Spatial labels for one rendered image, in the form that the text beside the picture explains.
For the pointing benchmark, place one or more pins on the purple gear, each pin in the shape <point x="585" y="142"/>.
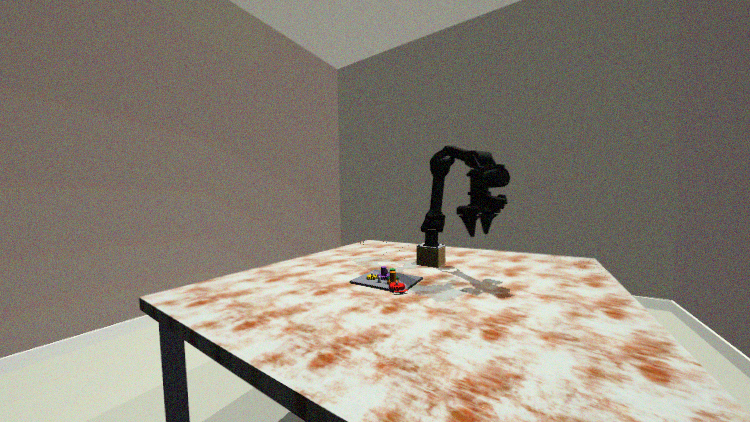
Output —
<point x="383" y="274"/>

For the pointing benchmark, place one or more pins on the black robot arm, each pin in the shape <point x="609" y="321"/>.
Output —
<point x="486" y="174"/>

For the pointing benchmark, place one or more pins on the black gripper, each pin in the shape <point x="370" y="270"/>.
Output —
<point x="469" y="213"/>

